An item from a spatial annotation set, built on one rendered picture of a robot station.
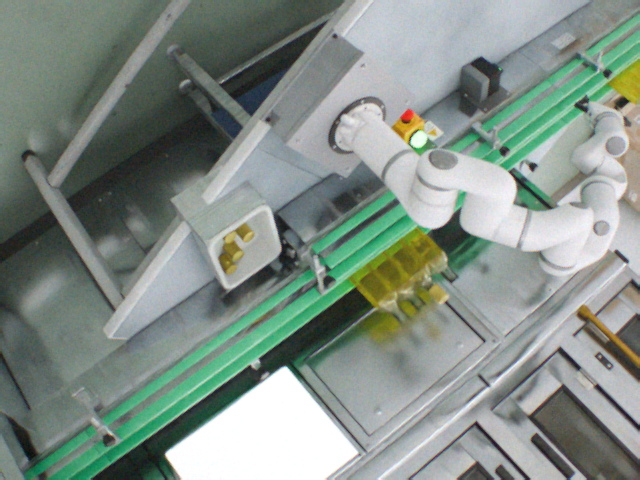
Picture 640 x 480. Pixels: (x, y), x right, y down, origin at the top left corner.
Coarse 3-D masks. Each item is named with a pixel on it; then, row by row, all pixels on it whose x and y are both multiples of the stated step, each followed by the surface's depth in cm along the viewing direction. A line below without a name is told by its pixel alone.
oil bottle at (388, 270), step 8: (376, 256) 189; (384, 256) 188; (376, 264) 187; (384, 264) 187; (392, 264) 187; (384, 272) 186; (392, 272) 186; (400, 272) 185; (392, 280) 184; (400, 280) 184; (408, 280) 184; (400, 288) 183; (408, 288) 183; (400, 296) 184
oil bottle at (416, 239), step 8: (408, 232) 191; (416, 232) 191; (424, 232) 191; (408, 240) 190; (416, 240) 190; (424, 240) 189; (416, 248) 188; (424, 248) 188; (432, 248) 188; (424, 256) 187; (432, 256) 187; (440, 256) 186; (432, 264) 186; (440, 264) 186; (432, 272) 188
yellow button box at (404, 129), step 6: (414, 114) 187; (402, 120) 186; (414, 120) 186; (420, 120) 186; (396, 126) 186; (402, 126) 185; (408, 126) 185; (414, 126) 185; (420, 126) 186; (396, 132) 187; (402, 132) 185; (408, 132) 185; (402, 138) 186; (408, 138) 186; (408, 144) 188
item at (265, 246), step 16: (256, 208) 162; (240, 224) 161; (256, 224) 178; (272, 224) 170; (240, 240) 179; (256, 240) 182; (272, 240) 177; (256, 256) 180; (272, 256) 180; (224, 272) 178; (240, 272) 178
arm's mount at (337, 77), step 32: (320, 64) 150; (352, 64) 146; (288, 96) 153; (320, 96) 148; (352, 96) 152; (384, 96) 158; (288, 128) 151; (320, 128) 153; (320, 160) 161; (352, 160) 168
